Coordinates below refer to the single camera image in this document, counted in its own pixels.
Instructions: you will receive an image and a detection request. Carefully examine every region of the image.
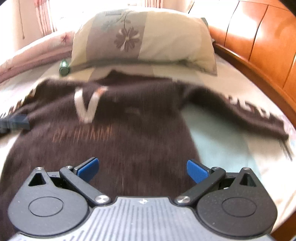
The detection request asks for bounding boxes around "dark brown knit sweater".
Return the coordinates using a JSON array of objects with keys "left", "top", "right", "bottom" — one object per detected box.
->
[{"left": 1, "top": 70, "right": 288, "bottom": 240}]

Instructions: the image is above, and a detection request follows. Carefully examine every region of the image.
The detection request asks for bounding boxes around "patchwork pastel bed sheet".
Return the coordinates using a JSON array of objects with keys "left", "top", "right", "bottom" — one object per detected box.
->
[{"left": 0, "top": 53, "right": 296, "bottom": 235}]

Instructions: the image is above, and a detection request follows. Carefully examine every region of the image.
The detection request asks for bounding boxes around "green glass bottle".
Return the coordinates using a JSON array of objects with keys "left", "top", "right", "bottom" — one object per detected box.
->
[{"left": 59, "top": 59, "right": 70, "bottom": 76}]

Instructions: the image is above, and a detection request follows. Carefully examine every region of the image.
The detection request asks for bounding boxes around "folded pink floral quilt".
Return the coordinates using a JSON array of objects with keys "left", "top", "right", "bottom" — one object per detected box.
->
[{"left": 1, "top": 31, "right": 75, "bottom": 82}]

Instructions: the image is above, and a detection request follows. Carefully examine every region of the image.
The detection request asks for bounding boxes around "pink striped curtain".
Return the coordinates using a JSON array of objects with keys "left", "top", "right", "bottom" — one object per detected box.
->
[{"left": 34, "top": 0, "right": 56, "bottom": 37}]

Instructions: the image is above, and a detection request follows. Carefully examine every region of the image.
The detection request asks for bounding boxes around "orange wooden headboard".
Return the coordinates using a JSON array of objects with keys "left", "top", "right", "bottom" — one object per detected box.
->
[{"left": 188, "top": 1, "right": 295, "bottom": 124}]

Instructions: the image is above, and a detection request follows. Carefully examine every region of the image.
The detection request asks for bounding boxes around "floral beige pillow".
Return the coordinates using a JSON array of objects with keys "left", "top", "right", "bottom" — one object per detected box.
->
[{"left": 70, "top": 8, "right": 217, "bottom": 75}]

